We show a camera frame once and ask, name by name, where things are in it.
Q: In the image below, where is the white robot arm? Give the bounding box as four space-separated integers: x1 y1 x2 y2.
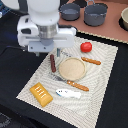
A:
1 0 76 55

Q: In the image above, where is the wooden handled fork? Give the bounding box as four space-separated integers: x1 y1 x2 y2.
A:
49 73 89 91

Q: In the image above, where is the small grey saucepan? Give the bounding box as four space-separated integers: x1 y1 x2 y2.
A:
60 3 80 21

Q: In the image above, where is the large grey pot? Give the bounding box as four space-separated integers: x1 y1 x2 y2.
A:
84 0 107 26

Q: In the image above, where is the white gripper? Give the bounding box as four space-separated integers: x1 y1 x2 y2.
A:
17 15 76 57

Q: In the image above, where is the white toy fish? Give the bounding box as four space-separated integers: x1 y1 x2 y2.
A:
56 89 81 98

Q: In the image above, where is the yellow toy bread slice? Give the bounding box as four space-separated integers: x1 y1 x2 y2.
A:
30 83 53 107

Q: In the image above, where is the brown toy sausage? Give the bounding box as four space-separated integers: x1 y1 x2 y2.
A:
50 54 56 73

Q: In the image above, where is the beige woven placemat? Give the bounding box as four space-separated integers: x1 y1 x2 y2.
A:
17 37 118 128

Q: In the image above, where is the red toy tomato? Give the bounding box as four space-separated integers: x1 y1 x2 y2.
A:
80 42 92 52

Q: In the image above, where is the pink toy stove board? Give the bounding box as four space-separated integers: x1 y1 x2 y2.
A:
59 2 128 43

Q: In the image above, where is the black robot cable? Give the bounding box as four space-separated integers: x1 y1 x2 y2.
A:
4 45 29 52

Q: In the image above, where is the round wooden plate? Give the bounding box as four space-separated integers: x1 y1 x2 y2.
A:
59 57 86 81

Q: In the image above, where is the beige bowl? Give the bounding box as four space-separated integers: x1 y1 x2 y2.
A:
121 7 128 30

